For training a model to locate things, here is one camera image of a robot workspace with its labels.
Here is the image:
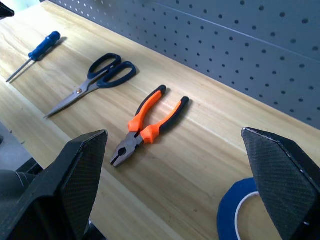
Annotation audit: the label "dark grey robot body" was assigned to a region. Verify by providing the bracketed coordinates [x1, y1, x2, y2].
[0, 169, 38, 203]

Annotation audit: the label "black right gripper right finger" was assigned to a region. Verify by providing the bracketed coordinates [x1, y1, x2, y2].
[241, 127, 320, 240]

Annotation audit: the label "orange and black pliers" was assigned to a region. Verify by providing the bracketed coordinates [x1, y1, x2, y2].
[110, 84, 190, 168]

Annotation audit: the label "grey metal pegboard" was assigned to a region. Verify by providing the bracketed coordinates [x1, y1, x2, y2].
[47, 0, 320, 131]

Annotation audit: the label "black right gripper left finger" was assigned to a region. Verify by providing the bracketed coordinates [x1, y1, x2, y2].
[0, 129, 109, 240]

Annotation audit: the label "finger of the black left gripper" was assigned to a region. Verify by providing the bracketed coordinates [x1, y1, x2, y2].
[0, 0, 15, 18]

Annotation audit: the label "blue handled screwdriver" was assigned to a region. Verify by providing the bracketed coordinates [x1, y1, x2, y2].
[5, 30, 62, 83]

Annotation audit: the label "black metal table frame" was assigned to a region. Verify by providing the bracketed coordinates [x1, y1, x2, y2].
[14, 157, 46, 177]

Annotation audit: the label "blue tape roll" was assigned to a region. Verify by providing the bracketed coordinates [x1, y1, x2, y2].
[216, 177, 262, 240]

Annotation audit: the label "navy handled scissors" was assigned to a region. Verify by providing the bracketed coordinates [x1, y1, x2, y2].
[43, 52, 137, 119]

